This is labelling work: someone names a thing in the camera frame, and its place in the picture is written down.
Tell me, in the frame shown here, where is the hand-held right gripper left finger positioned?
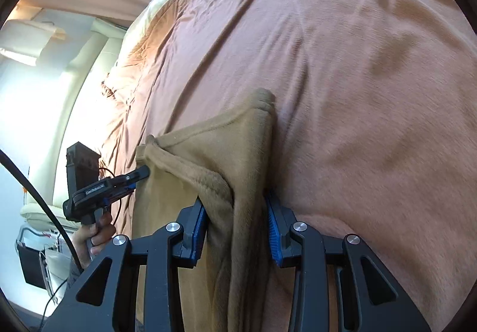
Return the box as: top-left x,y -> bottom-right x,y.
41,195 -> 208,332

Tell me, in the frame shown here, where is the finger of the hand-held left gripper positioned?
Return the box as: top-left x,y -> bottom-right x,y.
106,165 -> 150,202

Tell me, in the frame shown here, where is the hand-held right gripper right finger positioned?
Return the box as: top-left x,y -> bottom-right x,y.
264,188 -> 433,332

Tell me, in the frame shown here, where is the person's left forearm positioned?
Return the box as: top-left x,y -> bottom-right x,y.
65,261 -> 89,291

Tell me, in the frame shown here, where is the person's left hand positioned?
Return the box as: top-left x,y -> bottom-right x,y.
71,211 -> 117,269

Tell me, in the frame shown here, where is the cream sofa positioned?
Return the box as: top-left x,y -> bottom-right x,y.
20,201 -> 80,234

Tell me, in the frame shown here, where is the black box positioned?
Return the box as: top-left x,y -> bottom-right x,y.
17,244 -> 47,286

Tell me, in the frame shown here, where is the orange blanket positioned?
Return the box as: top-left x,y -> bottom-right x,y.
99,0 -> 477,332

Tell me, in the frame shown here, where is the white covered air conditioner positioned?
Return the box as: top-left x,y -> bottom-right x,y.
0,19 -> 66,66

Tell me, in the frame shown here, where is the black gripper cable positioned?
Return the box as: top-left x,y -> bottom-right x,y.
0,149 -> 88,273
99,167 -> 122,228

